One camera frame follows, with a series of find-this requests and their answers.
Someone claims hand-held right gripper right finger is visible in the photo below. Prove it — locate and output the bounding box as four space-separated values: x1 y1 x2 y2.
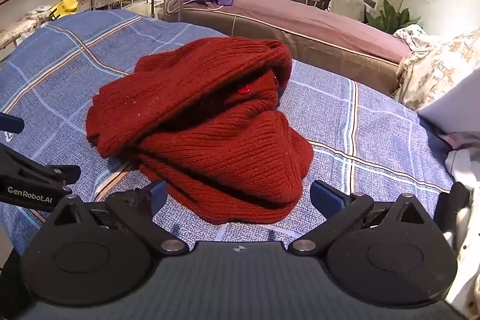
288 179 436 256

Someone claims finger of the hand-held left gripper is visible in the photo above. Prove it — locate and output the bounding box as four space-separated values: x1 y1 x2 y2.
0 145 82 189
0 112 25 134

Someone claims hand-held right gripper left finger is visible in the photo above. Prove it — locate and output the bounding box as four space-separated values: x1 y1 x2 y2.
47 179 189 256

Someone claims red knit sweater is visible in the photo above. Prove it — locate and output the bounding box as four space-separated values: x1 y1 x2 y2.
85 36 315 225

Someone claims blue plaid bed sheet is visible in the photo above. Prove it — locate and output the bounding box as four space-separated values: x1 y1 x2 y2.
0 8 456 257

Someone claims floral table cover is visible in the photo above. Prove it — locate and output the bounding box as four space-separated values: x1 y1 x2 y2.
0 10 51 50

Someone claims dark object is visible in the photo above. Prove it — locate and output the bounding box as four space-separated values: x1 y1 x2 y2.
436 181 470 232

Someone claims yellow toy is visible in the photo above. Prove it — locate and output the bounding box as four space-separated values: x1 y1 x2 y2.
50 0 80 21

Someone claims white garment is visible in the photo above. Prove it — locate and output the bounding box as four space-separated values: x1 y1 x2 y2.
444 133 480 319

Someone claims pale grey pillow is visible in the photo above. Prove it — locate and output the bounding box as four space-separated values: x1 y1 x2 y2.
416 67 480 148

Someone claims floral beige quilt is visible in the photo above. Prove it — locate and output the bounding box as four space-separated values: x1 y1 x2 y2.
392 24 480 111

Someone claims green leafy plant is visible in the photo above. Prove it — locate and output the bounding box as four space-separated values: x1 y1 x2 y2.
365 0 422 35

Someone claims beige covered chair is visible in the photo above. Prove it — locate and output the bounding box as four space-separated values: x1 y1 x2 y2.
330 0 366 22

